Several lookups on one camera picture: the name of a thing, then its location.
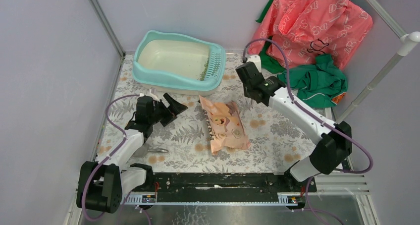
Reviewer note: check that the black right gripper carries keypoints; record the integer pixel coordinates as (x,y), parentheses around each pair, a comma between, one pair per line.
(245,91)

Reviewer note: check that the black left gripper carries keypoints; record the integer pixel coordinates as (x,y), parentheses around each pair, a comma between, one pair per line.
(175,108)

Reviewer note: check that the pink cat litter bag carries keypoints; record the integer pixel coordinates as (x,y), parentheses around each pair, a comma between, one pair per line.
(225,127)

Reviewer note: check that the teal litter box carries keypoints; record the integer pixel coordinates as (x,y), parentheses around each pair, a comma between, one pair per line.
(177,63)

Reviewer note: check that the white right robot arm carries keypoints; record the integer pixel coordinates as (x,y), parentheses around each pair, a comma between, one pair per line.
(332,144)

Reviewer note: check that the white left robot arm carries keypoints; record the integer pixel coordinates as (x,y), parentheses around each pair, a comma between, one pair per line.
(103,182)

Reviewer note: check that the grey litter scoop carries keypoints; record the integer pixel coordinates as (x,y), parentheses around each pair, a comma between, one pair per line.
(145,149)

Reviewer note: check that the dark green garment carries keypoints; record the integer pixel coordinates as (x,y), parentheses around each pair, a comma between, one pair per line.
(287,33)

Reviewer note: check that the green sweatshirt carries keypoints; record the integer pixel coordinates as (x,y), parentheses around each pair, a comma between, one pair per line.
(319,85)

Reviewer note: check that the pink patterned jacket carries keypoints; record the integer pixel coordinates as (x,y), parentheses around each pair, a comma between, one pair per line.
(348,24)

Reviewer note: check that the white pole stand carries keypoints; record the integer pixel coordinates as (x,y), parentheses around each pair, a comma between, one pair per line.
(409,42)

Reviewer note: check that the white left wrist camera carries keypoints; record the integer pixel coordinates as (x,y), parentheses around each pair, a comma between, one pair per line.
(150,93)

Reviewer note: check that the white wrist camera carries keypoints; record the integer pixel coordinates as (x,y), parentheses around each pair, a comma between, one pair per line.
(256,59)
(150,93)

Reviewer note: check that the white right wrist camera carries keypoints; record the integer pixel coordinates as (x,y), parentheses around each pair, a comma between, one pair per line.
(256,59)

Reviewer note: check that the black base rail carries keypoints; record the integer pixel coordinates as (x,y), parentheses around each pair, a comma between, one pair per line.
(254,188)

